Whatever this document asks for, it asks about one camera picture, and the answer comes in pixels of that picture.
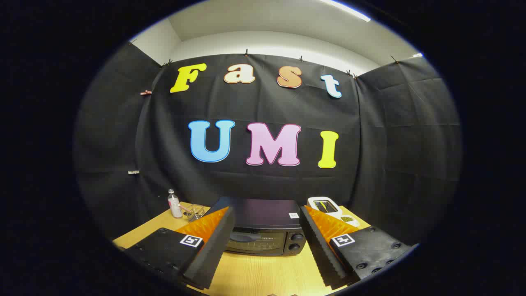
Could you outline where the white pop-up toaster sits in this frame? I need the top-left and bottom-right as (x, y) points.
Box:
(307, 197), (346, 219)

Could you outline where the small wire basket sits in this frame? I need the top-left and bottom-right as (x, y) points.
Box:
(183, 204), (205, 222)

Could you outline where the black backdrop cloth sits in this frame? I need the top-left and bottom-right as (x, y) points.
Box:
(74, 41), (463, 247)

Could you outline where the white dish with green beans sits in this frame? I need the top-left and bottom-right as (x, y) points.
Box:
(337, 214), (360, 228)

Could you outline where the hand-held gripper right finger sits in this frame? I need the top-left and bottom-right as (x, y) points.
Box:
(299, 205), (413, 290)

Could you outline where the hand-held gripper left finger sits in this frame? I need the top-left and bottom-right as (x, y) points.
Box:
(123, 206), (236, 290)

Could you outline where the black toaster oven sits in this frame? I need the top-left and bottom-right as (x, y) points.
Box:
(204, 197), (307, 256)

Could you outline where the small clear plastic bottle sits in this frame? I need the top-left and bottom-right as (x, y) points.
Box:
(168, 189), (183, 218)

